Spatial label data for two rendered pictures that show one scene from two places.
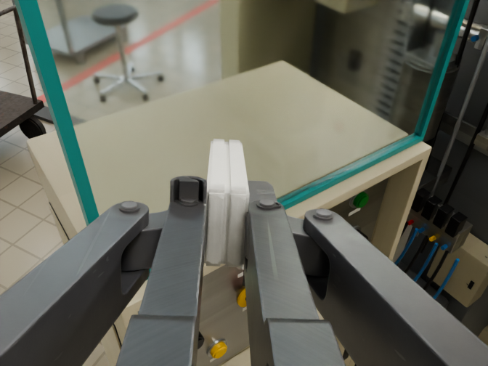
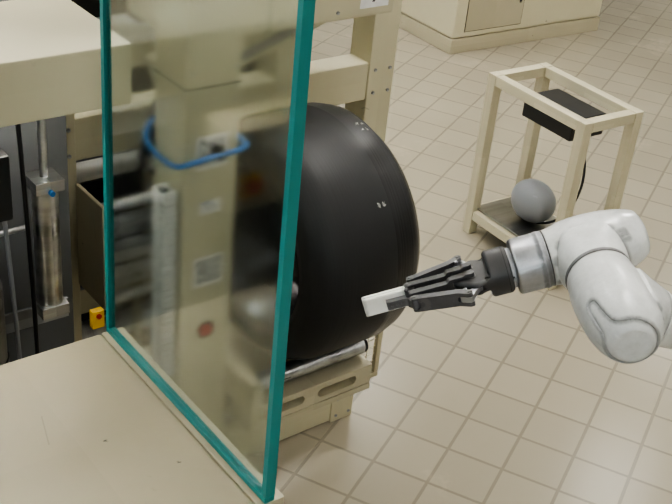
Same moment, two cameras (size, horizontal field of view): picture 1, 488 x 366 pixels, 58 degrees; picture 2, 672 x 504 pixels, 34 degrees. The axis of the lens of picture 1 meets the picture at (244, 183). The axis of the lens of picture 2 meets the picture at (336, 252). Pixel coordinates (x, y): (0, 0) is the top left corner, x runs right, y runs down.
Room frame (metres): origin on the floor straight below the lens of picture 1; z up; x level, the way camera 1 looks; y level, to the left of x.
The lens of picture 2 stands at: (0.34, 1.45, 2.51)
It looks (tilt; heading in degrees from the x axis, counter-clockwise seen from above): 30 degrees down; 265
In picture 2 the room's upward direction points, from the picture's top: 6 degrees clockwise
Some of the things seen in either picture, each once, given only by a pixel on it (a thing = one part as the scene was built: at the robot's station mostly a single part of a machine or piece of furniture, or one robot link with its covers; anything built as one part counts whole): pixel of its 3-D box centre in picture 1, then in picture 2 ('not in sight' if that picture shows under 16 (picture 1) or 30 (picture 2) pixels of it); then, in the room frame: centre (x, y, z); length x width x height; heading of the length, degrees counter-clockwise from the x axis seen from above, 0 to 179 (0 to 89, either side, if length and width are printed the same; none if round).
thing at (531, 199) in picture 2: not in sight; (547, 174); (-0.92, -2.92, 0.40); 0.60 x 0.35 x 0.80; 122
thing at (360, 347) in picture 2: not in sight; (307, 363); (0.21, -0.72, 0.90); 0.35 x 0.05 x 0.05; 35
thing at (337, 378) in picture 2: not in sight; (304, 385); (0.21, -0.72, 0.83); 0.36 x 0.09 x 0.06; 35
